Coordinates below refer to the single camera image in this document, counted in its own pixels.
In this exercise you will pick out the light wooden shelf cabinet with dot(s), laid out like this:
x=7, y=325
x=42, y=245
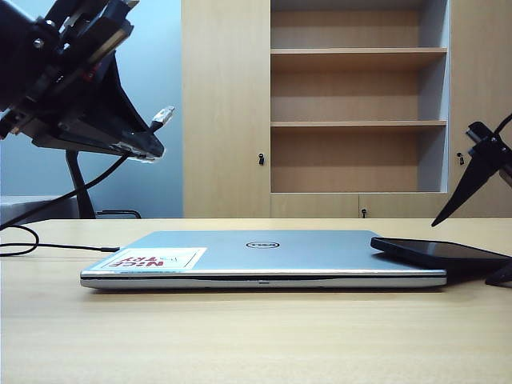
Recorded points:
x=224, y=100

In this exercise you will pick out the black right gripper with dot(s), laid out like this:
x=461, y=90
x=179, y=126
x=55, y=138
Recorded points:
x=494, y=154

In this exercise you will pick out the grey desk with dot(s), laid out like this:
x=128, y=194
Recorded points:
x=16, y=204

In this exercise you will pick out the black smartphone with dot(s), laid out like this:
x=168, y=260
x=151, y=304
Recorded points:
x=440, y=252

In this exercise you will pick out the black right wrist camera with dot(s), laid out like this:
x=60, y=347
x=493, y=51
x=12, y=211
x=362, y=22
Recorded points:
x=479, y=130

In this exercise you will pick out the black office chair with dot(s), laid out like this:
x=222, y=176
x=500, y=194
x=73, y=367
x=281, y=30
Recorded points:
x=82, y=192

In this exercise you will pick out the white sticker with red letters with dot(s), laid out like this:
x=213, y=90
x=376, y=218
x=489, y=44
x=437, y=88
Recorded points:
x=188, y=258

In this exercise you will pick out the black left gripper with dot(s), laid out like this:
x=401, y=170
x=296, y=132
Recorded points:
x=60, y=60

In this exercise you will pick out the silver Dell laptop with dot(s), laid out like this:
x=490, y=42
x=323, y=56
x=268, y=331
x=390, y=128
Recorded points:
x=300, y=258

